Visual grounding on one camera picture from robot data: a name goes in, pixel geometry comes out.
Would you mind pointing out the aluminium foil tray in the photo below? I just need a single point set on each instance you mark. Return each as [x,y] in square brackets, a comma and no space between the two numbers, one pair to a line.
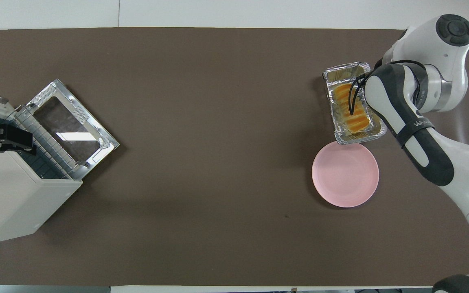
[356,138]

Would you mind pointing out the yellow striped bread loaf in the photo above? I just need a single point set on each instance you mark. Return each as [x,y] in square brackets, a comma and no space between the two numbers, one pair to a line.
[358,120]

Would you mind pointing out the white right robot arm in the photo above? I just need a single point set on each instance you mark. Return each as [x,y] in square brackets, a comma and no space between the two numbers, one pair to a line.
[446,53]

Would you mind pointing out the glass oven door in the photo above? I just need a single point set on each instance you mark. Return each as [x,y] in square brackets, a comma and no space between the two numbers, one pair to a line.
[69,126]

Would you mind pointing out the cream white toaster oven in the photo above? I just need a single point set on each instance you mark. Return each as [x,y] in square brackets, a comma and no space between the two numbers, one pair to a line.
[14,203]

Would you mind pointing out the brown paper table mat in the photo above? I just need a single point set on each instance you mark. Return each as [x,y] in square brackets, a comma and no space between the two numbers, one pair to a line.
[218,162]

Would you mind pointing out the pink round plate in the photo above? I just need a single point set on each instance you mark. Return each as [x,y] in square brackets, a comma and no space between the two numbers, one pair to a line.
[344,175]

